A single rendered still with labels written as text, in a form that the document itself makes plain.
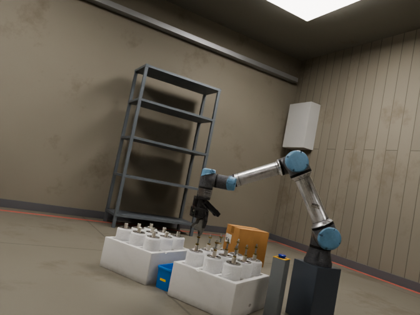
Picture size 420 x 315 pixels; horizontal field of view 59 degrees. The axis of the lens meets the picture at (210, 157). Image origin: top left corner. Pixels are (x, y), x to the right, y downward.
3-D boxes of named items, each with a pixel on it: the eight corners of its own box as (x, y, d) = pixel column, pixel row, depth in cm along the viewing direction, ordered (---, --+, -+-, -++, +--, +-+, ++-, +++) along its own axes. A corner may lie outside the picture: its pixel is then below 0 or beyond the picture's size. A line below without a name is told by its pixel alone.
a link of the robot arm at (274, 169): (298, 152, 216) (218, 175, 220) (300, 149, 205) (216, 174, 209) (304, 170, 215) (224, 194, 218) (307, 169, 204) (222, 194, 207)
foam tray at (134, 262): (142, 260, 259) (147, 235, 260) (186, 277, 237) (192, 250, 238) (99, 265, 227) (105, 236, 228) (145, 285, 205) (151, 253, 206)
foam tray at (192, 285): (207, 285, 228) (212, 256, 229) (264, 307, 206) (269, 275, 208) (167, 295, 196) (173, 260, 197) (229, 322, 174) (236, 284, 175)
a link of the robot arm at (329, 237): (339, 242, 199) (300, 149, 205) (347, 246, 184) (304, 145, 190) (318, 250, 199) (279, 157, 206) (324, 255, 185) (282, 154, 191)
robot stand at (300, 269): (308, 312, 215) (317, 260, 217) (332, 325, 199) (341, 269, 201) (284, 312, 206) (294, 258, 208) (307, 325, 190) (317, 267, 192)
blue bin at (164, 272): (184, 280, 231) (188, 260, 232) (199, 285, 225) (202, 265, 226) (152, 286, 206) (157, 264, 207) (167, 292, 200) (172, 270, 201)
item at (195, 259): (178, 280, 201) (184, 247, 202) (194, 282, 205) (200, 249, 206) (184, 287, 192) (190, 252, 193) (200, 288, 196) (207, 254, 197)
